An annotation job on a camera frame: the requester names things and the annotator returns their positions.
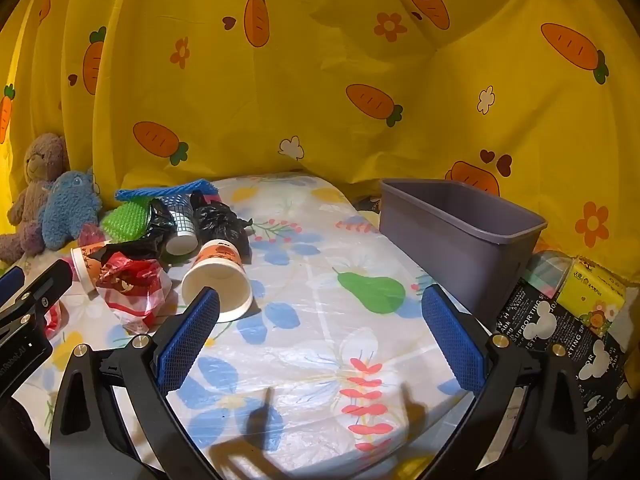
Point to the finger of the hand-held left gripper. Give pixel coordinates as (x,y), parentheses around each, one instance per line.
(50,280)
(12,282)

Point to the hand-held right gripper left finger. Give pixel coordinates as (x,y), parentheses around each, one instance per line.
(187,340)

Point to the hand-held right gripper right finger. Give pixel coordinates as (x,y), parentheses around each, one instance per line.
(452,345)

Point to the orange paper cup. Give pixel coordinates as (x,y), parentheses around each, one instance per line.
(220,280)
(85,265)

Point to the pink foam net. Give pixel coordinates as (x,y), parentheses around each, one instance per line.
(90,235)

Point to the red and white plastic bag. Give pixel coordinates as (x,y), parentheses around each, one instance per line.
(130,290)

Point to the green foam net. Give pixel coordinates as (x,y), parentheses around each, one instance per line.
(122,220)

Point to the grey plastic bin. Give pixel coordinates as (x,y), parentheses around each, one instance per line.
(450,240)

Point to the grid-print paper cup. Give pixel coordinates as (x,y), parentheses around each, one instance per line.
(182,232)

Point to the black plastic bag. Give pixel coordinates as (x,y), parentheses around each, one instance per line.
(215,220)
(155,225)

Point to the blue foam net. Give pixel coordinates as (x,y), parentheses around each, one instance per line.
(150,193)

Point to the blue plush toy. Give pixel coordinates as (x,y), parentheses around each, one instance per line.
(67,205)

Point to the black printed bag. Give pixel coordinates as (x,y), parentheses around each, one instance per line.
(550,330)

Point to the plaid pastel packet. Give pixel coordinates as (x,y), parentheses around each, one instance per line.
(545,272)

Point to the brown teddy bear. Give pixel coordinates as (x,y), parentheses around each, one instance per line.
(42,160)

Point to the floral plastic tablecloth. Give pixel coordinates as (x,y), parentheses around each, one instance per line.
(320,310)

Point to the yellow tissue pack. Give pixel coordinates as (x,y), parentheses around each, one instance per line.
(590,290)

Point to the yellow carrot-print curtain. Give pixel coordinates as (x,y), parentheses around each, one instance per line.
(320,85)

